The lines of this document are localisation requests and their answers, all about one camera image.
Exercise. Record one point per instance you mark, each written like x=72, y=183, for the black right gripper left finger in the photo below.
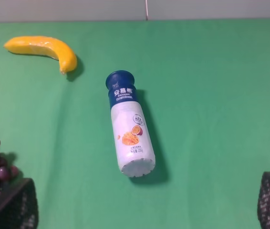
x=19, y=205

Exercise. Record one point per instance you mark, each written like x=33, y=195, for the blue and white yogurt bottle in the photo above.
x=134, y=151

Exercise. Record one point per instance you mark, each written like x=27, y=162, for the yellow banana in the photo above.
x=44, y=46

